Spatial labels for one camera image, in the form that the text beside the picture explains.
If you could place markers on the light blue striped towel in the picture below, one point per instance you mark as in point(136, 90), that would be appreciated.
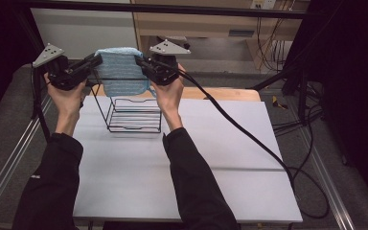
point(121, 70)

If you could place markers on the aluminium floor rail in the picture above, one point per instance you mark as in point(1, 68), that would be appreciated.
point(329, 188)
point(9, 166)

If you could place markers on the person's left hand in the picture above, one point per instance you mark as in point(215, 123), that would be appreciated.
point(68, 99)

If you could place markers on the wooden desk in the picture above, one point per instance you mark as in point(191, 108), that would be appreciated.
point(204, 28)

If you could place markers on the dark curtain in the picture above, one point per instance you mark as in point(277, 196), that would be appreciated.
point(354, 80)
point(0, 48)

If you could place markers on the black metal stand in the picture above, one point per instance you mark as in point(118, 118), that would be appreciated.
point(303, 96)

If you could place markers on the white wall socket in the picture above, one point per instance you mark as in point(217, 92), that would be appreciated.
point(263, 4)

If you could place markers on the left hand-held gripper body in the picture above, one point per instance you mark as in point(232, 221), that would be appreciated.
point(60, 72)

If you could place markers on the person's right hand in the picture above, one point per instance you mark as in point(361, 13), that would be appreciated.
point(170, 96)

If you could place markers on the black metal frame bar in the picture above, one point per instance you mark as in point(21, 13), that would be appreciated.
point(172, 10)

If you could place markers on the yellow and black tape piece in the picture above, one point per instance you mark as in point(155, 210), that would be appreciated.
point(279, 103)

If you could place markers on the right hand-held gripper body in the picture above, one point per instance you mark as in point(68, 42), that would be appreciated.
point(164, 68)

